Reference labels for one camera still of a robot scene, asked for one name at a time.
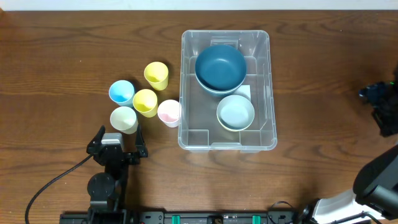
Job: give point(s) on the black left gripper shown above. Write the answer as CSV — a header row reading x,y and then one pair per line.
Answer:
x,y
130,156

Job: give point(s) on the dark teal bowl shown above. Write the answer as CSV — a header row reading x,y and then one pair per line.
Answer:
x,y
220,69

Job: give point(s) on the pink cup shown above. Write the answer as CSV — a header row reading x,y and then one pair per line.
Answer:
x,y
169,113

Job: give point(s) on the pale green cup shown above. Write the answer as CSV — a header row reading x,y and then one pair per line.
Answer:
x,y
124,119

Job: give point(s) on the white label sticker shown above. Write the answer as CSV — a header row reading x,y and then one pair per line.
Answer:
x,y
244,90

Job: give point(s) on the yellow cup near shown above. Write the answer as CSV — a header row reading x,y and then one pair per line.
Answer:
x,y
145,102

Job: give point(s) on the light blue-grey small bowl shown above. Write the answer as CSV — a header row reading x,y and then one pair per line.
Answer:
x,y
235,110

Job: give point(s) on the yellow small bowl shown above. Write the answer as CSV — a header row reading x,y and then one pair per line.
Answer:
x,y
232,128

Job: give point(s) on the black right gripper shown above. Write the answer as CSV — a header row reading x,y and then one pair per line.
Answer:
x,y
382,101

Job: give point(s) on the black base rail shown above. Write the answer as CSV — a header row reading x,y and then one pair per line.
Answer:
x,y
158,217

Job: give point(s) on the yellow cup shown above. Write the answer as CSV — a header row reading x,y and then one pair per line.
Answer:
x,y
145,102
157,74

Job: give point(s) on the yellow cup far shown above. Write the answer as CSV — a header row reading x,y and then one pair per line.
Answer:
x,y
157,74

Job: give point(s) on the light blue cup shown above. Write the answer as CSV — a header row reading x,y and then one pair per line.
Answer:
x,y
122,93

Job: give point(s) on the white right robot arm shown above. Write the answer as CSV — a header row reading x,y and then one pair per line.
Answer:
x,y
374,192

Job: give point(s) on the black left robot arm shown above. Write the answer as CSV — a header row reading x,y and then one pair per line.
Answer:
x,y
107,189

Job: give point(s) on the clear plastic storage bin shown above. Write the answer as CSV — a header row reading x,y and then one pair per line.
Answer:
x,y
199,129

